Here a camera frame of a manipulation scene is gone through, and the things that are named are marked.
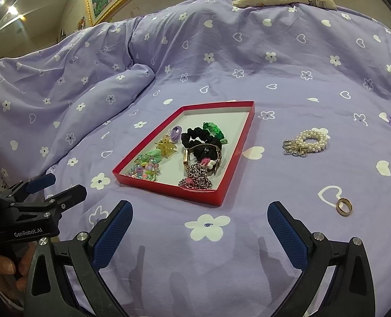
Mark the purple floral blanket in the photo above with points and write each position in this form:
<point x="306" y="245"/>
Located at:
<point x="215" y="56"/>

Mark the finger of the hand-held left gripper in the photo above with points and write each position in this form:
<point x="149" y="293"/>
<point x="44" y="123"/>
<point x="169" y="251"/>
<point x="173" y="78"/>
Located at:
<point x="70" y="194"/>
<point x="43" y="181"/>

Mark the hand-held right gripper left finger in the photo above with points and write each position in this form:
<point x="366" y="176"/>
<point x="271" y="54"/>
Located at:
<point x="113" y="237"/>

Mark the yellow hair claw clip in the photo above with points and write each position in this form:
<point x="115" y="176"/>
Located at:
<point x="167" y="147"/>

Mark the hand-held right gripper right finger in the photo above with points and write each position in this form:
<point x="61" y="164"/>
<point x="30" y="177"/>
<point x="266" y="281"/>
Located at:
<point x="287" y="237"/>

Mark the person's left hand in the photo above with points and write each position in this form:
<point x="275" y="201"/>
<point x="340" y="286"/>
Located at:
<point x="0" y="265"/>

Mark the gold metal wristwatch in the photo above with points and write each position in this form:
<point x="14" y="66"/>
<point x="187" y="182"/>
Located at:
<point x="216" y="165"/>

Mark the red shallow box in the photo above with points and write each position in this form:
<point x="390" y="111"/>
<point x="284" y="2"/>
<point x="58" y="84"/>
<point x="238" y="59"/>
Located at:
<point x="235" y="119"/>

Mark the ceiling light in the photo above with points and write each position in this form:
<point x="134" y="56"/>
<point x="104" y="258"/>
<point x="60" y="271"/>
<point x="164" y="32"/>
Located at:
<point x="12" y="10"/>

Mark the black scrunchie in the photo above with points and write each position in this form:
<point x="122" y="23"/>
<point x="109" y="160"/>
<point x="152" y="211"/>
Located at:
<point x="190" y="137"/>

